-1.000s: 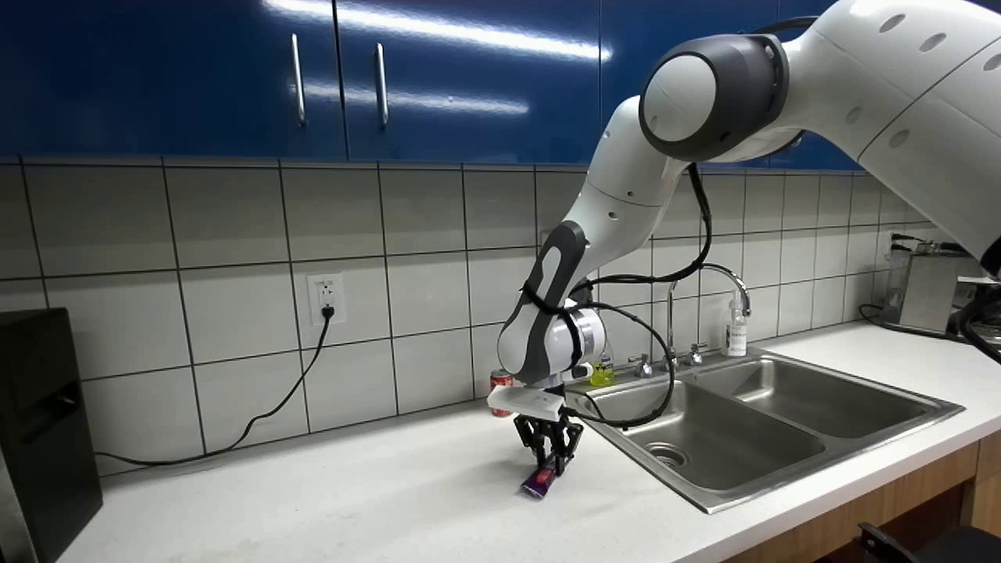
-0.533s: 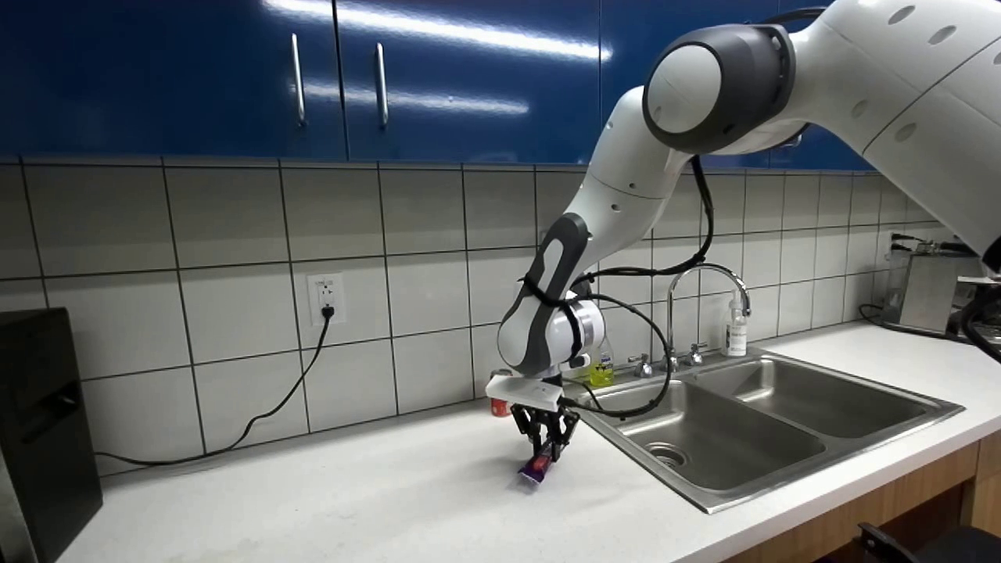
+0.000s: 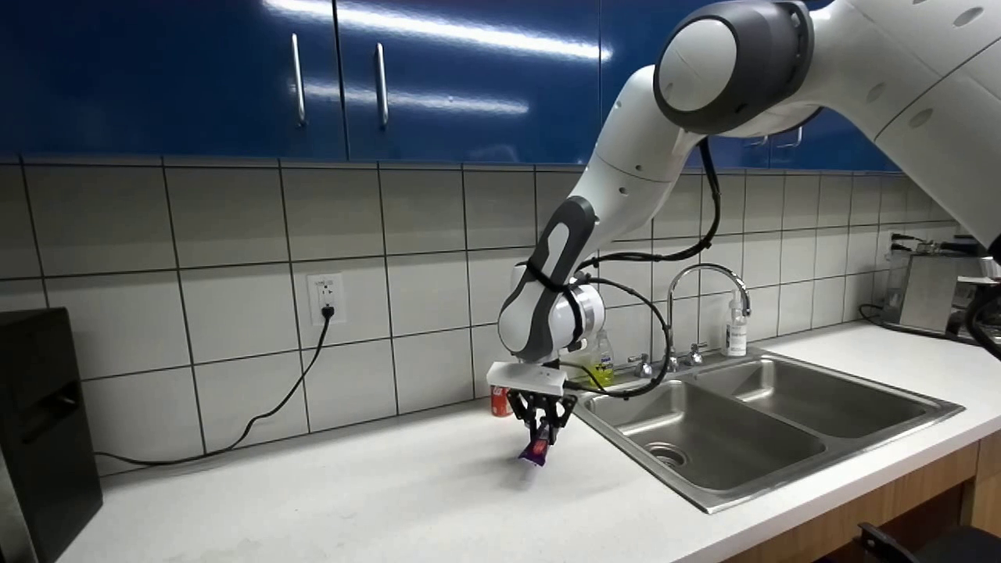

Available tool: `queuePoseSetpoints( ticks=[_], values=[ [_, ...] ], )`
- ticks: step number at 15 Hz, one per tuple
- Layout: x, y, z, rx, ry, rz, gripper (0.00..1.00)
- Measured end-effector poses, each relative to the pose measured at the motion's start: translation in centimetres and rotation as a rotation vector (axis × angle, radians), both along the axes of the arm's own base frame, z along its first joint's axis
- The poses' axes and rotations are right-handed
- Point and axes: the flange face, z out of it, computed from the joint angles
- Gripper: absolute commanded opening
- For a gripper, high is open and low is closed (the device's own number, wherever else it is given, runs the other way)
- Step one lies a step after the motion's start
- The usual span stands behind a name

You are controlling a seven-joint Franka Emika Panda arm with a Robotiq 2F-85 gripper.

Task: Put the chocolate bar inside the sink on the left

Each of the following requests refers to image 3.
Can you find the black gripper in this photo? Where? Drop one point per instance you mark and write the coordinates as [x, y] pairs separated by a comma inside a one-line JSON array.
[[540, 404]]

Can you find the wooden base cabinet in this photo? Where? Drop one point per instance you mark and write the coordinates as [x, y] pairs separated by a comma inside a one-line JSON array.
[[990, 478]]

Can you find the black coffee maker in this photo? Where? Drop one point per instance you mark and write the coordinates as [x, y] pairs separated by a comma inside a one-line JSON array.
[[42, 439]]

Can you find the black countertop coffee machine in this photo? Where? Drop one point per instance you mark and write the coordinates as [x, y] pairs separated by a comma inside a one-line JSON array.
[[965, 312]]

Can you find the chrome gooseneck faucet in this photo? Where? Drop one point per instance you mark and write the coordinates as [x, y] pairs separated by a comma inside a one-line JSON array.
[[707, 269]]

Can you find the stainless steel double sink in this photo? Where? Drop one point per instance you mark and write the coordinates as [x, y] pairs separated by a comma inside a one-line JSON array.
[[731, 439]]

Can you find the chrome faucet knob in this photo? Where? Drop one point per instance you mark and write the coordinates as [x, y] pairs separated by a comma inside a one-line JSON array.
[[642, 367], [697, 354]]

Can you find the red soda can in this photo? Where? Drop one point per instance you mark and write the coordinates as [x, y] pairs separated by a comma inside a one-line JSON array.
[[500, 404]]

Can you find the clear pump soap bottle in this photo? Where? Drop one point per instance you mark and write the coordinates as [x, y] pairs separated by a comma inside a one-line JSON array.
[[736, 338]]

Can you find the white wall outlet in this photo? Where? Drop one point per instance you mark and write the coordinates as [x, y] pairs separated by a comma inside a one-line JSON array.
[[326, 291]]

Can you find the black chair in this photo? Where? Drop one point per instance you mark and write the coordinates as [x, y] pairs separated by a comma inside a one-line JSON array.
[[970, 549]]

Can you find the purple protein chocolate bar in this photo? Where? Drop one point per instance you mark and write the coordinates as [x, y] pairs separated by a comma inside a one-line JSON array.
[[536, 453]]

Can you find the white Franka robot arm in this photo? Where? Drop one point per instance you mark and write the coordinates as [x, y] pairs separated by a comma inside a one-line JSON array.
[[635, 144]]

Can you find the steel countertop appliance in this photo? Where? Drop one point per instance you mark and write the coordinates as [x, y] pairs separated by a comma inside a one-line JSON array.
[[926, 299]]

